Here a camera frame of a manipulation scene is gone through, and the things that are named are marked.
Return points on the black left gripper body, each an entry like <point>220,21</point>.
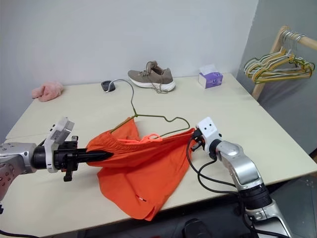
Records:
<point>67,157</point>

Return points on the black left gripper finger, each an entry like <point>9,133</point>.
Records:
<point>97,158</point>
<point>99,152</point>

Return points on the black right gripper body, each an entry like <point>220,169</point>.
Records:
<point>198,145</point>

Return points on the orange shorts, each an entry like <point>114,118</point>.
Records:
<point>148,168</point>

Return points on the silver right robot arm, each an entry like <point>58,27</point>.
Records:
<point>237,163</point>

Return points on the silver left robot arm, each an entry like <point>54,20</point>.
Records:
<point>15,156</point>

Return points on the purple white tissue box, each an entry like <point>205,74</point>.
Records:
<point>213,80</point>

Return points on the small black round container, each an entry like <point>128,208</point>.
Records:
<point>105,85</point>

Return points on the pink fluffy slipper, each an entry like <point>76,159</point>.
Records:
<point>48,91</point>

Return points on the taupe sneaker with white sole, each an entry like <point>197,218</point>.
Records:
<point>153,77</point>

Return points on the dark rounded shape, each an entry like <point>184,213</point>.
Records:
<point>195,228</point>

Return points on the stack of coloured hangers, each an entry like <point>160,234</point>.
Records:
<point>270,57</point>

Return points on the wooden clothes rack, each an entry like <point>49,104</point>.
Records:
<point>275,47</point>

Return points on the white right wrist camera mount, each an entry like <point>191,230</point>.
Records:
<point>208,129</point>

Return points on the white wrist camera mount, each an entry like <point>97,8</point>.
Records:
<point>58,134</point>
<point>208,129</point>

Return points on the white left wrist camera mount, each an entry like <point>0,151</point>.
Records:
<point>58,134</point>

